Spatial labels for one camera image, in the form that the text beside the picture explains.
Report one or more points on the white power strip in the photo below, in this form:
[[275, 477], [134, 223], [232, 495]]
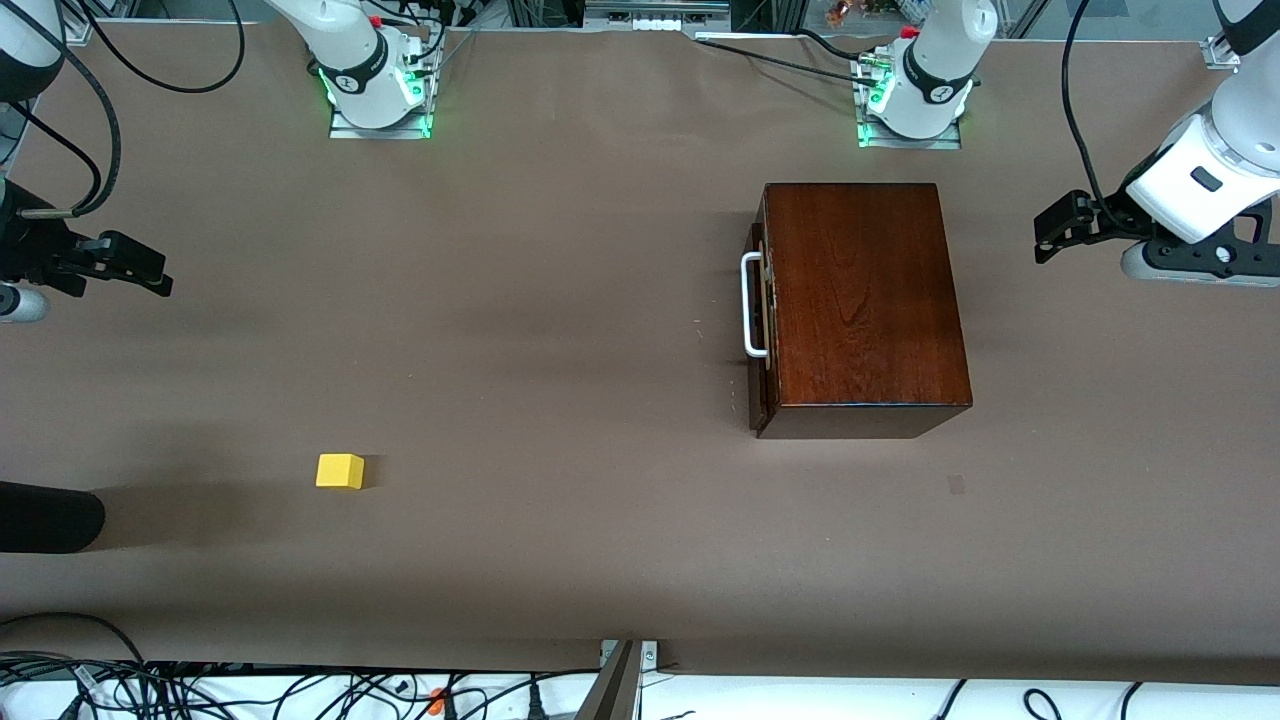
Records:
[[655, 22]]

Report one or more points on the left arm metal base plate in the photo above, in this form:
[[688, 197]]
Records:
[[950, 140]]

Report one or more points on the dark brown wooden cabinet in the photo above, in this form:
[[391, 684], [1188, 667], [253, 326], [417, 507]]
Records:
[[870, 300]]

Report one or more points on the black cylinder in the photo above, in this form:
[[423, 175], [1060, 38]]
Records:
[[45, 517]]

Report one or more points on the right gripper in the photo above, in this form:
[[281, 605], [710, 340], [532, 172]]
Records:
[[22, 243]]

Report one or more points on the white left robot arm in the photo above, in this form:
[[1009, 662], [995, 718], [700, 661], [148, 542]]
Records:
[[940, 60]]

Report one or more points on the yellow block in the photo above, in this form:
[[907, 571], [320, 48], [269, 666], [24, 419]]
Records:
[[340, 472]]

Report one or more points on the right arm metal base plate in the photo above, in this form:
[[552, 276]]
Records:
[[345, 132]]

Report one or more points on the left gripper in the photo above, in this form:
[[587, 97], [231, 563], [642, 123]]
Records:
[[1116, 217]]

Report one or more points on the wooden drawer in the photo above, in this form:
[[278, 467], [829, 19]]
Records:
[[767, 300]]

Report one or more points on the aluminium corner bracket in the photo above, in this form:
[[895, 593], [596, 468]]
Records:
[[1222, 55]]

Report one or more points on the dark metal post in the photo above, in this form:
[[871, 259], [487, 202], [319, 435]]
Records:
[[612, 690]]

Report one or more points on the silver post bracket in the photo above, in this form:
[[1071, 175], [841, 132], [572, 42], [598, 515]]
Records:
[[649, 655]]

